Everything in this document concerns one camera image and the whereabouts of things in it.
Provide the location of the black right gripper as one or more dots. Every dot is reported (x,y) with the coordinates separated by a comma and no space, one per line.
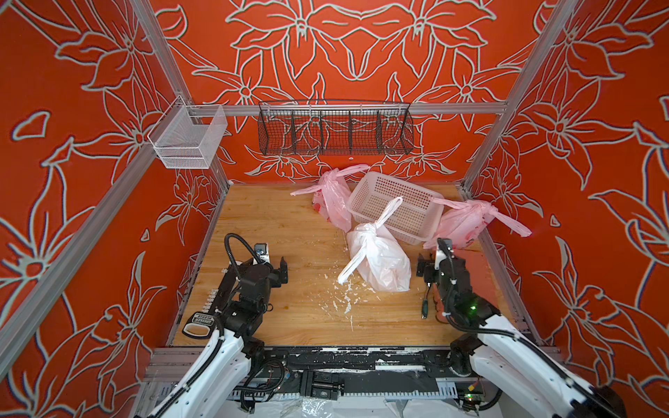
(430,275)

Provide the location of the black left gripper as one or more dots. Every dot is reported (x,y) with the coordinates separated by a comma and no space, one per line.
(279,276)

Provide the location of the white plastic bag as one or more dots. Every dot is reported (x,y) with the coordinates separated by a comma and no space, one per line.
(377,256)

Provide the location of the pink printed plastic bag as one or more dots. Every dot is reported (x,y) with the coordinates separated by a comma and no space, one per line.
(465,220)

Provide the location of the plain pink plastic bag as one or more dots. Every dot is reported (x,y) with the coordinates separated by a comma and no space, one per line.
(331,194)

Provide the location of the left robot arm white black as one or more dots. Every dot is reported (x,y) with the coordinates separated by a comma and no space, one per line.
(233,362)

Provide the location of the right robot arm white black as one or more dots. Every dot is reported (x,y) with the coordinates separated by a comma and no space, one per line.
(493,348)

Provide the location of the red plastic tool case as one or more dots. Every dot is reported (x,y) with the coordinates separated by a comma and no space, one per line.
(481,277)

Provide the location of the black plastic bag dispenser strip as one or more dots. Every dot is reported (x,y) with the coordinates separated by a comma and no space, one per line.
(202,323)

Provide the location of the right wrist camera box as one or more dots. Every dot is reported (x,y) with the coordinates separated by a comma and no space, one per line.
(444,259)

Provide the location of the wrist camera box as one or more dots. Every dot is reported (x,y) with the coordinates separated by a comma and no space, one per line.
(262,251)
(444,259)

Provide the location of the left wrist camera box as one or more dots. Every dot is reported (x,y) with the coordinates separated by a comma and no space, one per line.
(262,251)

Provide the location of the green handled screwdriver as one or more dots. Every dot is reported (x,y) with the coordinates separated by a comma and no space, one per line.
(425,308)

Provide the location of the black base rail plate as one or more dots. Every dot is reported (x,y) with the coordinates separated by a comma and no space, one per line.
(390,373)

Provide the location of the white wire wall basket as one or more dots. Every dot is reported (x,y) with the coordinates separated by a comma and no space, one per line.
(188,136)

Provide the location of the black wire wall basket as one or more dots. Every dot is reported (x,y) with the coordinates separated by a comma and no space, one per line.
(328,127)

